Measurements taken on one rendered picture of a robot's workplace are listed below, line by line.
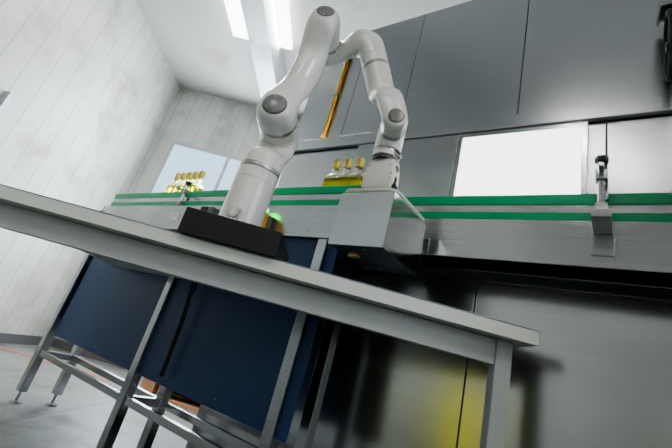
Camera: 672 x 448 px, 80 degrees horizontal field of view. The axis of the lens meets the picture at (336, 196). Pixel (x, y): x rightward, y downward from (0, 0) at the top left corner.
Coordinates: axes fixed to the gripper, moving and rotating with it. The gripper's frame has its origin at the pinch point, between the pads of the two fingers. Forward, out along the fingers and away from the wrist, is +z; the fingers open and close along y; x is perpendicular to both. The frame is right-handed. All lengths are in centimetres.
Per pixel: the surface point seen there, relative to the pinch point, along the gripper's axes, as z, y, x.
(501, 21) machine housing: -112, -16, -41
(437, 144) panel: -47, 2, -39
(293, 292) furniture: 29.4, 8.8, 12.6
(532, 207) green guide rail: -11.2, -37.3, -22.3
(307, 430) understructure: 63, 22, -28
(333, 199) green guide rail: -9.4, 25.5, -13.2
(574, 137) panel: -45, -46, -38
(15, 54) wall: -97, 296, 47
